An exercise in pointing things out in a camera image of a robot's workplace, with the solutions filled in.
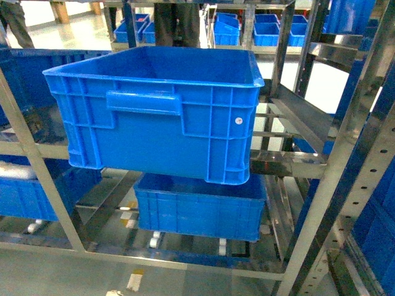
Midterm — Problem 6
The large blue shelf crate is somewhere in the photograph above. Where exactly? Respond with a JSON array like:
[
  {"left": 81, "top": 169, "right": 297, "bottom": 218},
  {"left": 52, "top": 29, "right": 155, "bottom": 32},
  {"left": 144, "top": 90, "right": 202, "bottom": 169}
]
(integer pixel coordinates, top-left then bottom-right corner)
[{"left": 43, "top": 46, "right": 265, "bottom": 185}]

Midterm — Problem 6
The stainless steel shelf rack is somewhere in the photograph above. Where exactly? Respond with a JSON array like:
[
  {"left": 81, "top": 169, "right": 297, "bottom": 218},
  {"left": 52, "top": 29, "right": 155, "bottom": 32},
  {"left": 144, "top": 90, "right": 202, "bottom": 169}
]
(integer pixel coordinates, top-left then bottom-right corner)
[{"left": 1, "top": 1, "right": 394, "bottom": 295}]

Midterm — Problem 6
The lower left blue shelf crate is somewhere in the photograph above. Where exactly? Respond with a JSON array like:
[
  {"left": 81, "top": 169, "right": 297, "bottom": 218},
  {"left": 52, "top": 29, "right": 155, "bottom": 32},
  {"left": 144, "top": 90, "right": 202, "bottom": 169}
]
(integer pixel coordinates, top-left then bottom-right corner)
[{"left": 1, "top": 155, "right": 102, "bottom": 221}]

